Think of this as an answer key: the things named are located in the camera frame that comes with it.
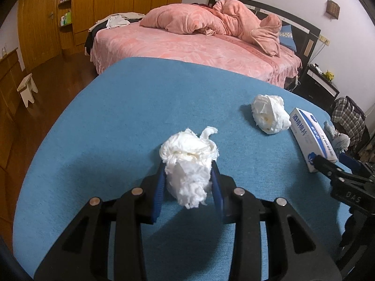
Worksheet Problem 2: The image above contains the wooden wall ornament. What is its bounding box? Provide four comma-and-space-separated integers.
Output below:
325, 0, 340, 20

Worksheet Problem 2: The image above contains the pink duvet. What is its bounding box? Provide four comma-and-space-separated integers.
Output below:
140, 0, 281, 56

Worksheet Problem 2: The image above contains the plaid shirt on chair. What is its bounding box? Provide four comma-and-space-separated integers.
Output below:
331, 96, 369, 152

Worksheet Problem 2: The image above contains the grey knotted sock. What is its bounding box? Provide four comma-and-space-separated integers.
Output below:
324, 121, 350, 155

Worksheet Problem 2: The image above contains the black headboard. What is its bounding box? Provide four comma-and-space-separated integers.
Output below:
207, 0, 320, 67

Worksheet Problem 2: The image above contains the wooden wardrobe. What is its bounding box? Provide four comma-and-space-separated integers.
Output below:
1, 0, 181, 72

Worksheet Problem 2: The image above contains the white tissue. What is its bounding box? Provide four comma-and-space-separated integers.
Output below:
159, 126, 219, 209
250, 95, 291, 135

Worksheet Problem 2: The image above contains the white step stool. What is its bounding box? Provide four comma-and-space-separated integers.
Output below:
17, 73, 38, 108

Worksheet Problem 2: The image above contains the blue table cloth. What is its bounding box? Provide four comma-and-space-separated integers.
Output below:
13, 58, 349, 275

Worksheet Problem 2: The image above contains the clothes pile on bed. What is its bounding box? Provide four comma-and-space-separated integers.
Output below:
85, 12, 145, 56

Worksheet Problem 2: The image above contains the white blue medicine box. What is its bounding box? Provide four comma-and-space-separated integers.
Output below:
290, 108, 338, 173

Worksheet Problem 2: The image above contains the yellow plush toy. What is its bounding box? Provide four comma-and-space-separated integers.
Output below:
323, 71, 334, 82

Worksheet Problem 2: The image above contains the black nightstand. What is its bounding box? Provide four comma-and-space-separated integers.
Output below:
292, 65, 339, 115

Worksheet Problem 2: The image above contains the pink bed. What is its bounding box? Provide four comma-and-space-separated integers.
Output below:
90, 23, 302, 88

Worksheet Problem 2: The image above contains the blue pillow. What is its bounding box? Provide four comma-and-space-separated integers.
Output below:
279, 25, 297, 53

